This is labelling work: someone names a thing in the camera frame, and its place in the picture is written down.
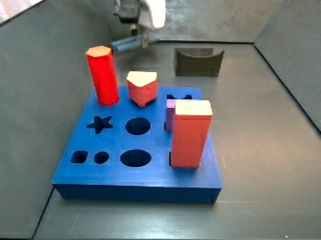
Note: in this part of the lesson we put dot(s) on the purple peg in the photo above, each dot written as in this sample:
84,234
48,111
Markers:
170,107

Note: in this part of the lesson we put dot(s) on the blue shape-sorter base block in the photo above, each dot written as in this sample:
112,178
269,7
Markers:
116,159

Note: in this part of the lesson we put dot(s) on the red square peg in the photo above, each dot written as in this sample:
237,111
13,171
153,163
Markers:
191,122

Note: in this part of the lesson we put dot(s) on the red pentagon peg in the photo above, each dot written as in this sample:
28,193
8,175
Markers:
142,87

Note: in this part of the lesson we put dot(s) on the blue square-circle object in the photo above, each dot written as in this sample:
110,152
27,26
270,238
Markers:
130,43

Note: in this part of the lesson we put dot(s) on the red hexagonal peg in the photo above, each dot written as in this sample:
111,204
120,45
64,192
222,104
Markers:
102,71

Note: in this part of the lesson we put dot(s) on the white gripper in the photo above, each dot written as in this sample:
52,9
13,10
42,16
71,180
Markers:
153,13

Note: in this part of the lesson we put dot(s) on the black curved fixture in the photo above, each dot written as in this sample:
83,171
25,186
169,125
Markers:
197,62

